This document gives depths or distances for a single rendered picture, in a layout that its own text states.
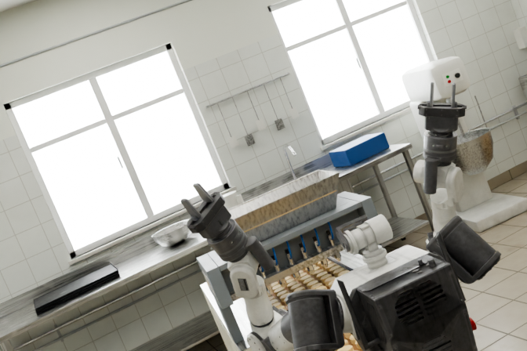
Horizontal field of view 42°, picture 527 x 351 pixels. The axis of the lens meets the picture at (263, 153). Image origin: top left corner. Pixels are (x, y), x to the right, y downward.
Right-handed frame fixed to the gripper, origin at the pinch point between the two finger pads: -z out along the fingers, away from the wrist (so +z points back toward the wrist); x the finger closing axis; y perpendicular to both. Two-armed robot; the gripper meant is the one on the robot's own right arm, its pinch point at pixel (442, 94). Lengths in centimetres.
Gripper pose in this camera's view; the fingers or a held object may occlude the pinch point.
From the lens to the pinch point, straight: 190.4
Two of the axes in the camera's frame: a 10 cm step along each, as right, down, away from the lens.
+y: 2.5, -3.4, 9.1
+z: 0.4, 9.4, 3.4
